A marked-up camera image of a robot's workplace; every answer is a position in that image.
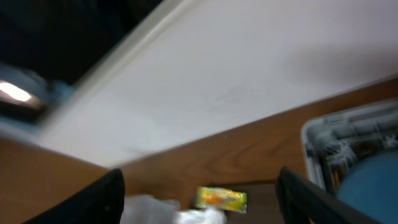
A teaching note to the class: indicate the dark blue plate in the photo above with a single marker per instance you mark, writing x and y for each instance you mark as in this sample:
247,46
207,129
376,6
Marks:
371,187

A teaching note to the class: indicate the grey dishwasher rack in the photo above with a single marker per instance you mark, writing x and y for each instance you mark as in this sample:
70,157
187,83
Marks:
334,143

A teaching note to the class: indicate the yellow green snack wrapper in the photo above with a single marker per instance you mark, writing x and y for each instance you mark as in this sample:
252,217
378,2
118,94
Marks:
220,198

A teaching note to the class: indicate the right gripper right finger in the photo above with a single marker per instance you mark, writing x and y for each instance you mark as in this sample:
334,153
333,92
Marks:
301,201

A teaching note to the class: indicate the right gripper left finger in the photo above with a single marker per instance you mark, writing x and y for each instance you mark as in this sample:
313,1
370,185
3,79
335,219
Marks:
102,202

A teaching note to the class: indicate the white napkin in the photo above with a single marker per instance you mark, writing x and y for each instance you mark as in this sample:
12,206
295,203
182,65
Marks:
145,209

